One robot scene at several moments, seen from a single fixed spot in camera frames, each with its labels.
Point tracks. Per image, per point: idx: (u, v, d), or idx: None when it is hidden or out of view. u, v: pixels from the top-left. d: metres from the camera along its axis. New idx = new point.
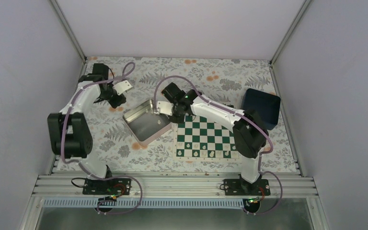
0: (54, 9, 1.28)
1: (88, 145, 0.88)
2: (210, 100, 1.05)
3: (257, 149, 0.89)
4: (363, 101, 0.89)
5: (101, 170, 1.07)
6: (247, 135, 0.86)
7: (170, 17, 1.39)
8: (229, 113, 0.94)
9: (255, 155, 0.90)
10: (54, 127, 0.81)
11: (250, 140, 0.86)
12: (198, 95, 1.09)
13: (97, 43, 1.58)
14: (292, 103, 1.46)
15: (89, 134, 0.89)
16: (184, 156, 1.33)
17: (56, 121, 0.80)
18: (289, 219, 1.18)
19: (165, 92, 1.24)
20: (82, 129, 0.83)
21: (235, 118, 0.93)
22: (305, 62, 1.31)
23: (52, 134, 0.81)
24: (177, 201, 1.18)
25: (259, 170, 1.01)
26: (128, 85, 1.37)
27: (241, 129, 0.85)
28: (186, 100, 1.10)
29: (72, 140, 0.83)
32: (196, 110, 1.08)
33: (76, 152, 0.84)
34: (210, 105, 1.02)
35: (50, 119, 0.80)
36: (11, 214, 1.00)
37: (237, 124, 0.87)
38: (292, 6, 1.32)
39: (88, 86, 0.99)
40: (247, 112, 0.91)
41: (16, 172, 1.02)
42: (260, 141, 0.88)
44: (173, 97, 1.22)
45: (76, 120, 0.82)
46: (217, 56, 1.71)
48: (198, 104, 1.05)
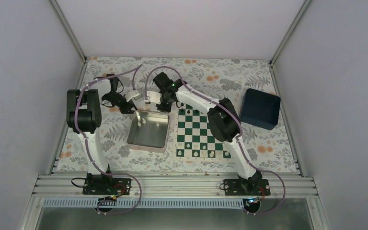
0: (54, 9, 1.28)
1: (98, 120, 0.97)
2: (193, 88, 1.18)
3: (230, 134, 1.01)
4: (364, 102, 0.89)
5: (103, 163, 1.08)
6: (219, 120, 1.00)
7: (169, 17, 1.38)
8: (206, 101, 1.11)
9: (228, 139, 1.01)
10: (72, 100, 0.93)
11: (223, 126, 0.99)
12: (183, 84, 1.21)
13: (97, 43, 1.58)
14: (292, 103, 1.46)
15: (99, 109, 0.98)
16: (184, 156, 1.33)
17: (74, 96, 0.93)
18: (289, 219, 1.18)
19: (155, 80, 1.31)
20: (94, 102, 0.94)
21: (211, 105, 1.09)
22: (305, 62, 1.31)
23: (69, 107, 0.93)
24: (177, 201, 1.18)
25: (248, 162, 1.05)
26: (136, 93, 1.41)
27: (214, 116, 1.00)
28: (172, 88, 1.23)
29: (83, 114, 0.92)
32: (180, 97, 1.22)
33: (87, 123, 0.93)
34: (192, 93, 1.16)
35: (69, 93, 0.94)
36: (12, 213, 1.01)
37: (212, 111, 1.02)
38: (292, 6, 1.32)
39: (103, 80, 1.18)
40: (222, 101, 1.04)
41: (16, 173, 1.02)
42: (233, 127, 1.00)
44: (162, 85, 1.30)
45: (91, 93, 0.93)
46: (217, 56, 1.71)
48: (182, 92, 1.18)
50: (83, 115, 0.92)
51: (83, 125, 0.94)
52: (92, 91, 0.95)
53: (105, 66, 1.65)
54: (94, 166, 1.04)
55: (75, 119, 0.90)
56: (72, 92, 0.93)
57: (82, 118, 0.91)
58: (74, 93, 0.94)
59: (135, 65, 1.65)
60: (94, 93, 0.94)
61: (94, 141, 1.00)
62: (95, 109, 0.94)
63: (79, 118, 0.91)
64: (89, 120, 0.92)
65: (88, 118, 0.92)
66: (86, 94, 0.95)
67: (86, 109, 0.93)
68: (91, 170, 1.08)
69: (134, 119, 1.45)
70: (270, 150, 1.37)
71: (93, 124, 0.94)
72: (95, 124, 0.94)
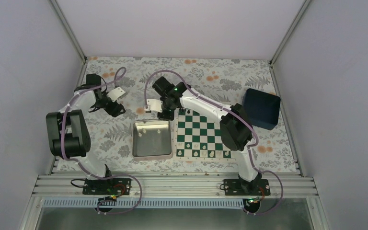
0: (54, 9, 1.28)
1: (88, 143, 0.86)
2: (199, 94, 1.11)
3: (243, 143, 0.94)
4: (364, 102, 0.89)
5: (101, 170, 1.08)
6: (233, 129, 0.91)
7: (168, 17, 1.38)
8: (216, 108, 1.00)
9: (241, 147, 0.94)
10: (53, 125, 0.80)
11: (236, 134, 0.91)
12: (187, 88, 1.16)
13: (97, 43, 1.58)
14: (293, 103, 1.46)
15: (88, 131, 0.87)
16: (184, 156, 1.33)
17: (55, 120, 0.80)
18: (289, 219, 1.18)
19: (154, 86, 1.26)
20: (81, 124, 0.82)
21: (222, 112, 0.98)
22: (305, 62, 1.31)
23: (51, 133, 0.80)
24: (177, 201, 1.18)
25: (253, 166, 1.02)
26: (120, 91, 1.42)
27: (227, 123, 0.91)
28: (175, 93, 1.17)
29: (70, 139, 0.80)
32: (185, 103, 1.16)
33: (76, 149, 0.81)
34: (199, 99, 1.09)
35: (49, 118, 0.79)
36: (11, 213, 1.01)
37: (224, 119, 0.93)
38: (293, 5, 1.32)
39: (85, 93, 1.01)
40: (234, 108, 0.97)
41: (16, 172, 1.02)
42: (246, 135, 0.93)
44: (162, 90, 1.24)
45: (74, 115, 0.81)
46: (217, 56, 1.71)
48: (188, 97, 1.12)
50: (71, 140, 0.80)
51: (71, 152, 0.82)
52: (76, 112, 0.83)
53: (105, 66, 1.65)
54: (93, 177, 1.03)
55: (62, 147, 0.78)
56: (51, 116, 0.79)
57: (70, 143, 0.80)
58: (54, 116, 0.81)
59: (135, 65, 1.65)
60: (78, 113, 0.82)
61: (87, 161, 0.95)
62: (83, 132, 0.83)
63: (66, 144, 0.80)
64: (78, 146, 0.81)
65: (77, 143, 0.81)
66: (69, 116, 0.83)
67: (72, 133, 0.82)
68: (90, 178, 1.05)
69: (134, 129, 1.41)
70: (270, 150, 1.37)
71: (83, 150, 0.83)
72: (84, 149, 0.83)
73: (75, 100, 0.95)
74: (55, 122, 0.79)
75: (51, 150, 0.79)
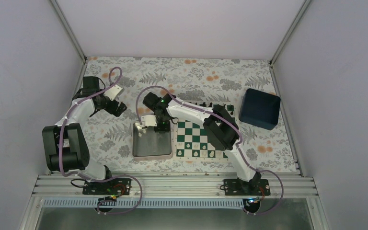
0: (54, 10, 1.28)
1: (86, 158, 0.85)
2: (183, 101, 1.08)
3: (230, 142, 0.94)
4: (363, 102, 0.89)
5: (101, 173, 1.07)
6: (217, 130, 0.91)
7: (168, 17, 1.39)
8: (199, 111, 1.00)
9: (229, 147, 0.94)
10: (50, 140, 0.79)
11: (221, 134, 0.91)
12: (172, 97, 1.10)
13: (97, 43, 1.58)
14: (293, 104, 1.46)
15: (86, 144, 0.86)
16: (184, 156, 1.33)
17: (52, 133, 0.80)
18: (289, 219, 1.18)
19: (143, 100, 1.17)
20: (79, 138, 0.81)
21: (205, 115, 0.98)
22: (305, 62, 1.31)
23: (48, 147, 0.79)
24: (177, 202, 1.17)
25: (247, 165, 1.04)
26: (118, 88, 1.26)
27: (210, 126, 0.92)
28: (161, 104, 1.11)
29: (67, 154, 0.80)
32: (173, 113, 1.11)
33: (74, 163, 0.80)
34: (183, 106, 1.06)
35: (46, 132, 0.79)
36: (11, 214, 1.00)
37: (206, 121, 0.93)
38: (293, 6, 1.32)
39: (82, 102, 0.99)
40: (216, 109, 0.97)
41: (16, 173, 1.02)
42: (232, 134, 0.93)
44: (152, 105, 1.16)
45: (72, 129, 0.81)
46: (217, 56, 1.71)
48: (174, 106, 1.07)
50: (68, 155, 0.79)
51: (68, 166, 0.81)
52: (74, 125, 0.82)
53: (105, 66, 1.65)
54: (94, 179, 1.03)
55: (60, 161, 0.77)
56: (48, 130, 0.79)
57: (67, 158, 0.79)
58: (51, 130, 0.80)
59: (135, 64, 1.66)
60: (75, 126, 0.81)
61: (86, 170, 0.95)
62: (81, 146, 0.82)
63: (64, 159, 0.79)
64: (75, 160, 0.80)
65: (74, 158, 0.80)
66: (67, 130, 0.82)
67: (70, 147, 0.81)
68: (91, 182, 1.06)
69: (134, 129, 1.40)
70: (270, 150, 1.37)
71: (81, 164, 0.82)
72: (83, 163, 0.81)
73: (73, 111, 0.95)
74: (51, 137, 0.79)
75: (49, 165, 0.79)
